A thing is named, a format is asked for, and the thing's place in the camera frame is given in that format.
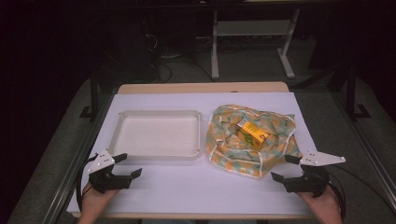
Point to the person's right hand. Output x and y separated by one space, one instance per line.
323 203

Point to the white metal desk frame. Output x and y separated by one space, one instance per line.
214 56

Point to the black metal stand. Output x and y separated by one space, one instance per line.
351 93
93 93

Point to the yellow drink carton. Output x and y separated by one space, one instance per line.
252 133

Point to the wooden table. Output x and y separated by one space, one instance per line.
202 87

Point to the white table mat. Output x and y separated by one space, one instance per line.
193 186

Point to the aluminium frame rail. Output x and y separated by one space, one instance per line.
74 161
373 161

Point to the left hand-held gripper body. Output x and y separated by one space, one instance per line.
106 182

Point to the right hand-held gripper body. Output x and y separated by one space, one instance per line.
311 182

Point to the white square tray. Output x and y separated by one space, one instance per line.
158 137

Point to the patterned orange green cloth bag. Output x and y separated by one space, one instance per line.
230 152

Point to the person's left hand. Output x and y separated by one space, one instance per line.
95 199

